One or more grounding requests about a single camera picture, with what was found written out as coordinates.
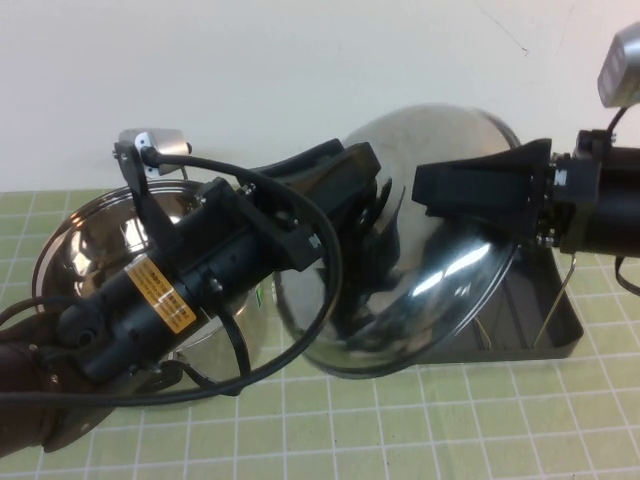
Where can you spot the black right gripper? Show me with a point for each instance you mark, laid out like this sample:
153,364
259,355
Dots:
570,200

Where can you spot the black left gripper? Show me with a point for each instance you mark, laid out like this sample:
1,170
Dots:
250,225

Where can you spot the stainless steel lid black knob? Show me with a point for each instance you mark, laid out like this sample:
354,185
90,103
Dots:
450,280

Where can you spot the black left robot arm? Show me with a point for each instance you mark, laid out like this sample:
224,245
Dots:
150,295

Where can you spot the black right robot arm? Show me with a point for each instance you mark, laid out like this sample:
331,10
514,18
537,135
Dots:
620,200

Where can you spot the green grid pattern mat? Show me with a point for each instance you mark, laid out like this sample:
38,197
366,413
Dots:
450,425

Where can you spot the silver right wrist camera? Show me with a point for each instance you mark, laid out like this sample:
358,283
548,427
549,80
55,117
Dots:
622,65

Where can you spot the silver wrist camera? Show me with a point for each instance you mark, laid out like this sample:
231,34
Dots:
160,145
622,65

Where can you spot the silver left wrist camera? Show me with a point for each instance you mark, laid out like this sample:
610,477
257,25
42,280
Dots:
160,145

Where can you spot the black left camera bracket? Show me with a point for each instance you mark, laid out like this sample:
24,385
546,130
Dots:
131,170

